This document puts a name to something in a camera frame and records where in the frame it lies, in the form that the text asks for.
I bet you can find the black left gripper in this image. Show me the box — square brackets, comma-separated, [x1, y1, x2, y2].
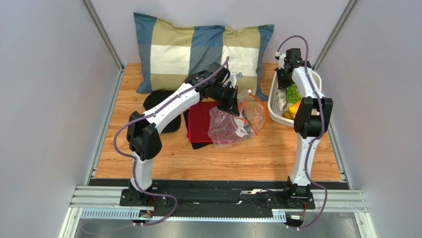
[210, 84, 240, 117]

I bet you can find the grey toy fish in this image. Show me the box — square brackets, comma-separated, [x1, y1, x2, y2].
[277, 88, 288, 112]

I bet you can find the clear zip bag orange zipper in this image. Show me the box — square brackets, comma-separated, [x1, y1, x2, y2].
[208, 89, 268, 150]

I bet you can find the orange yellow mango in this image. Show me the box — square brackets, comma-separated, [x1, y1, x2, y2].
[288, 101, 301, 116]

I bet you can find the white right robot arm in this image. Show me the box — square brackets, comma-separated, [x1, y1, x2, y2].
[275, 48, 333, 208]

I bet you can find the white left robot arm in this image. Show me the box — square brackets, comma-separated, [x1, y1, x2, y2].
[124, 62, 243, 205]

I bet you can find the green grape bunch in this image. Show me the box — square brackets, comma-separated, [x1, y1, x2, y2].
[286, 84, 302, 104]

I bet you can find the white perforated plastic basket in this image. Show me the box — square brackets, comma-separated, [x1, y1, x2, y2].
[268, 67, 333, 132]

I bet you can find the brown kiwi fruit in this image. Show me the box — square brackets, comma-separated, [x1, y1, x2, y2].
[282, 111, 294, 120]

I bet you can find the dark red folded cloth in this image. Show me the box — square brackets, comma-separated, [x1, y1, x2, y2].
[187, 101, 216, 143]

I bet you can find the black folded cloth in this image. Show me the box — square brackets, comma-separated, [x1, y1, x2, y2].
[183, 110, 212, 150]

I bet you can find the black cap with letter R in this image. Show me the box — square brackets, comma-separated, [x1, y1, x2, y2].
[143, 91, 181, 133]

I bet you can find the blue beige checkered pillow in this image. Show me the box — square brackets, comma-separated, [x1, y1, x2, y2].
[133, 13, 274, 101]

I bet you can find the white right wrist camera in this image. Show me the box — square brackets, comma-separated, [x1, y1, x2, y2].
[275, 52, 286, 69]

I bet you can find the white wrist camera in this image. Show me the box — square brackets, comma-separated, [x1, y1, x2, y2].
[275, 52, 286, 69]
[225, 71, 243, 87]

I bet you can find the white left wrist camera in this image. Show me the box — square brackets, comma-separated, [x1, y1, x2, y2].
[225, 71, 243, 87]

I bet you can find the right aluminium corner post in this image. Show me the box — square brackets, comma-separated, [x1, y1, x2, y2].
[313, 0, 360, 71]

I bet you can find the aluminium corner post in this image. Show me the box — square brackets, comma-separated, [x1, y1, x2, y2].
[81, 0, 125, 72]
[313, 0, 360, 71]

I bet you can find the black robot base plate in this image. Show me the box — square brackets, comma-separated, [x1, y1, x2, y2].
[88, 178, 324, 220]

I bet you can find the left aluminium corner post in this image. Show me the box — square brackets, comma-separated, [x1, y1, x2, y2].
[81, 0, 125, 72]

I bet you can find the aluminium frame rail base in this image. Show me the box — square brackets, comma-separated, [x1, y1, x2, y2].
[69, 186, 377, 238]

